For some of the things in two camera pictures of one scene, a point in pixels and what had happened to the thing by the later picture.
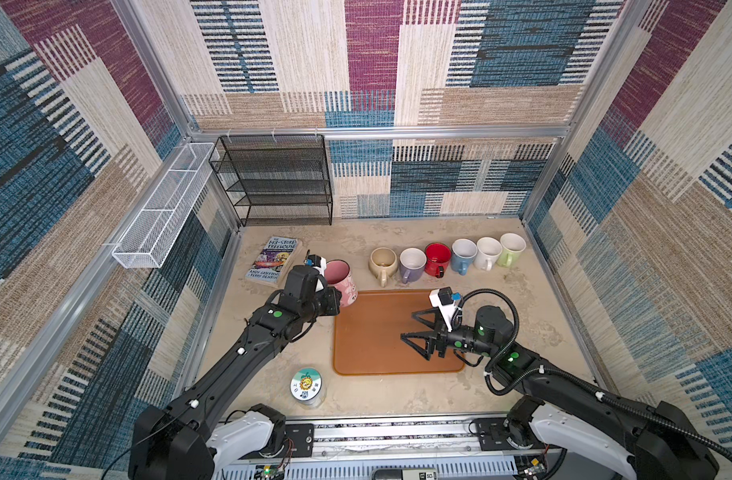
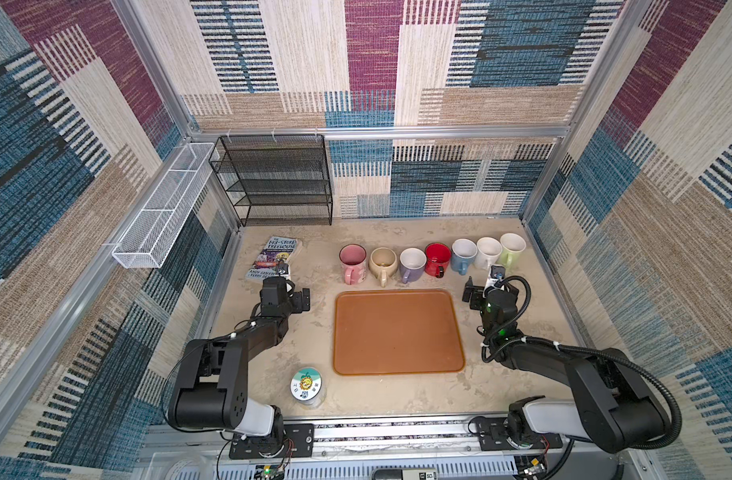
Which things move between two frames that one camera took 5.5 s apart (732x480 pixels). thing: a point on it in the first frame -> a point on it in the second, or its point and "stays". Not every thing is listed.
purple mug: [412, 264] stays
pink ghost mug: [338, 274] -> [353, 258]
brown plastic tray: [368, 328] stays
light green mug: [512, 245] stays
